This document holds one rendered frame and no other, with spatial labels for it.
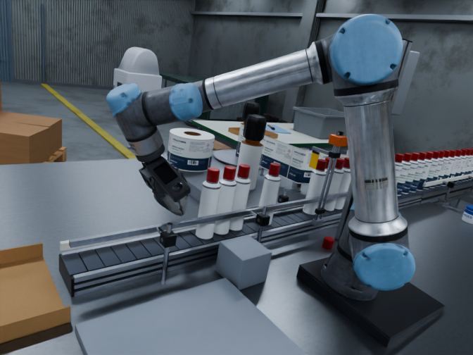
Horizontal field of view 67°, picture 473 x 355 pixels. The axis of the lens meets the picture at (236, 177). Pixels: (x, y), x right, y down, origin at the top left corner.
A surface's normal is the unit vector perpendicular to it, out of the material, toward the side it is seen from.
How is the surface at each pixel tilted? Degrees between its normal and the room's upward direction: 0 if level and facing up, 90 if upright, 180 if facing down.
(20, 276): 0
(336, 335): 0
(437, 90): 90
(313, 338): 0
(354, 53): 82
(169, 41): 90
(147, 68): 90
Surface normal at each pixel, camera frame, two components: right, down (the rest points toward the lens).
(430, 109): -0.80, 0.07
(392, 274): -0.16, 0.40
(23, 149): 0.05, 0.33
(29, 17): 0.58, 0.35
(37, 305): 0.16, -0.93
